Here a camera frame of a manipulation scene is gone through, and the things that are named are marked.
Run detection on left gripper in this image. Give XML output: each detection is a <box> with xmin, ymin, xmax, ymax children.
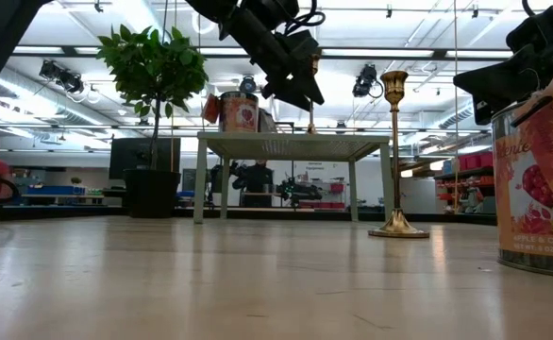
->
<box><xmin>219</xmin><ymin>7</ymin><xmax>326</xmax><ymax>112</ymax></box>

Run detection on brass candlestick holder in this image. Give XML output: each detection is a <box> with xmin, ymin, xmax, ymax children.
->
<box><xmin>367</xmin><ymin>70</ymin><xmax>431</xmax><ymax>240</ymax></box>
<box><xmin>306</xmin><ymin>52</ymin><xmax>323</xmax><ymax>135</ymax></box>

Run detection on black ceiling spotlight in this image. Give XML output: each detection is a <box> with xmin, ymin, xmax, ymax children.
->
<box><xmin>238</xmin><ymin>75</ymin><xmax>258</xmax><ymax>94</ymax></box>
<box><xmin>39</xmin><ymin>59</ymin><xmax>85</xmax><ymax>94</ymax></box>

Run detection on green perforated metal shelf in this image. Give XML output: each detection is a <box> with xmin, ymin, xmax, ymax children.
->
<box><xmin>193</xmin><ymin>130</ymin><xmax>394</xmax><ymax>225</ymax></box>

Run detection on red storage bin rack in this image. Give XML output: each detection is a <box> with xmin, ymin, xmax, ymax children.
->
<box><xmin>434</xmin><ymin>153</ymin><xmax>494</xmax><ymax>216</ymax></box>

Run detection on green leafy plant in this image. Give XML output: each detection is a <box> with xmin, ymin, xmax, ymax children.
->
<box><xmin>95</xmin><ymin>23</ymin><xmax>210</xmax><ymax>171</ymax></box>

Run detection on black plant pot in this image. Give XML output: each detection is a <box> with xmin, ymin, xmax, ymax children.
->
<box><xmin>123</xmin><ymin>168</ymin><xmax>182</xmax><ymax>219</ymax></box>

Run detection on black panel board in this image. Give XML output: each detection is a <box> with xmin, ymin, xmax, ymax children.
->
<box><xmin>109</xmin><ymin>137</ymin><xmax>182</xmax><ymax>180</ymax></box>

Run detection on blue storage bins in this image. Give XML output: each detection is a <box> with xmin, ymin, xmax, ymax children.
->
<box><xmin>25</xmin><ymin>184</ymin><xmax>87</xmax><ymax>196</ymax></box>

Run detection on black ceiling camera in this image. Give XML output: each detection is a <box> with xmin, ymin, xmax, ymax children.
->
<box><xmin>351</xmin><ymin>64</ymin><xmax>384</xmax><ymax>99</ymax></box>

